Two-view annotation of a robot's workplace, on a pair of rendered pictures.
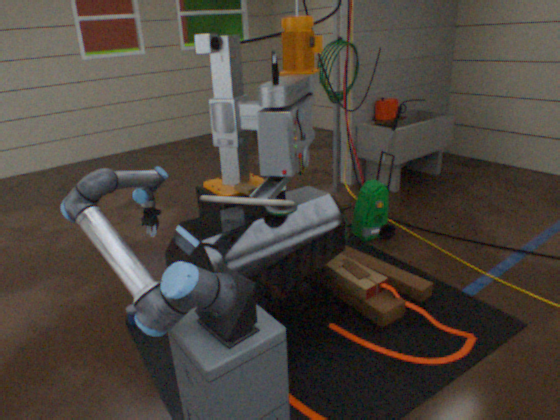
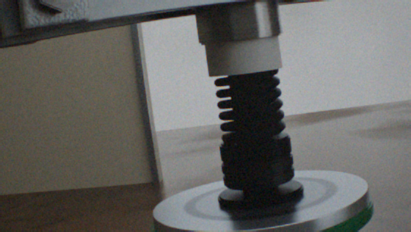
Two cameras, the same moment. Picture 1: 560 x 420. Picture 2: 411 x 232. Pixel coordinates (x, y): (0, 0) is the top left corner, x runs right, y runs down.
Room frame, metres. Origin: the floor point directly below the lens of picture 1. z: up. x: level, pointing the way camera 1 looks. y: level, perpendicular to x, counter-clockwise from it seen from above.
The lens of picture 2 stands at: (3.06, 0.11, 1.07)
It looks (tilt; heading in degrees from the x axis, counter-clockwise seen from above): 6 degrees down; 220
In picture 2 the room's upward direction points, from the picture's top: 8 degrees counter-clockwise
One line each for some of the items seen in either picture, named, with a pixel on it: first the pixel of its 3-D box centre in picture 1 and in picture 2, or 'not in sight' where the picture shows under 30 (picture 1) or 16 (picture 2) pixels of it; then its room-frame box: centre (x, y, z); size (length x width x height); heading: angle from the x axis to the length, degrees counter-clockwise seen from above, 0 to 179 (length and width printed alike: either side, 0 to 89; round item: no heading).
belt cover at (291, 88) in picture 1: (289, 89); not in sight; (2.92, -0.35, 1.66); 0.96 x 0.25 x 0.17; 159
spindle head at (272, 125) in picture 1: (281, 140); not in sight; (2.67, -0.25, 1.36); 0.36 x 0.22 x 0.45; 159
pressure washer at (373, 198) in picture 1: (372, 196); not in sight; (3.79, -1.25, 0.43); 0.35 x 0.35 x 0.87; 14
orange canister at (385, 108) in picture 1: (389, 108); not in sight; (5.51, -2.00, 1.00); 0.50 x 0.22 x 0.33; 123
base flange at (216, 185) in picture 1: (237, 184); not in sight; (3.55, 0.10, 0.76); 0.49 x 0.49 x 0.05; 29
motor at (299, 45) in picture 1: (300, 45); not in sight; (3.21, -0.47, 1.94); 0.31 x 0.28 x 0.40; 69
